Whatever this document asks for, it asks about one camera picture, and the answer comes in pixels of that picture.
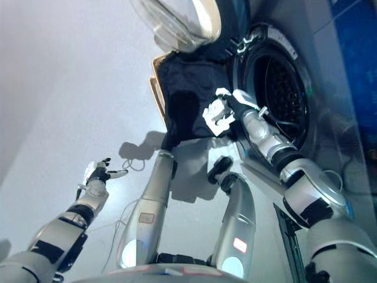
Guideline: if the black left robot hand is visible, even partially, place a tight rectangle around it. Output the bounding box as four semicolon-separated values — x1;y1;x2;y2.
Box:
84;157;129;186

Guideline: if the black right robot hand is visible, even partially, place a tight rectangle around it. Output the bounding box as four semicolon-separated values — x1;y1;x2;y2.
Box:
206;87;262;124

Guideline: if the white cloth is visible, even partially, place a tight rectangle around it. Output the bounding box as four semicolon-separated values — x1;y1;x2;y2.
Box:
203;94;236;137

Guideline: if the wicker laundry basket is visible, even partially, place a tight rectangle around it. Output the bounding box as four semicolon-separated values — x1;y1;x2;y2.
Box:
148;52;168;126

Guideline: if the grey front-load washing machine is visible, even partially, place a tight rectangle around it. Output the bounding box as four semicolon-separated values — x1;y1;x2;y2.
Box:
220;0;372;283

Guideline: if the round washing machine door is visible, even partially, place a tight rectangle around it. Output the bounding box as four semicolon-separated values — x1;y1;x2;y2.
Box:
131;0;224;54

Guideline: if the silver left robot leg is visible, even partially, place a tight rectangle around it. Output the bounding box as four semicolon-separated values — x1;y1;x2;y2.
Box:
116;152;177;271

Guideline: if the silver robot leg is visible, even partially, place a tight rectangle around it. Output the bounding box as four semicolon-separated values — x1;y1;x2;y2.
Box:
116;152;177;271
210;172;257;279

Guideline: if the black garment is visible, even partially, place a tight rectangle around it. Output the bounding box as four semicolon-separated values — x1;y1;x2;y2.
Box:
157;44;239;150

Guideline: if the black right robot foot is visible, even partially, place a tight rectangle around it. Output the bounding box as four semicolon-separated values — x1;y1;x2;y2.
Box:
207;156;233;183

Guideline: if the silver right robot leg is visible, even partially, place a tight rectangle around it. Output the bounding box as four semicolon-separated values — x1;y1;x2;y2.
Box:
210;172;257;279

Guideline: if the thin grey floor cable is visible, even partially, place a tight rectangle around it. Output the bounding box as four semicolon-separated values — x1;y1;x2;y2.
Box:
101;158;145;274

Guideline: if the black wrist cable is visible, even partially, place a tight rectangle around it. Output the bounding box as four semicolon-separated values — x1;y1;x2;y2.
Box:
259;110;359;189

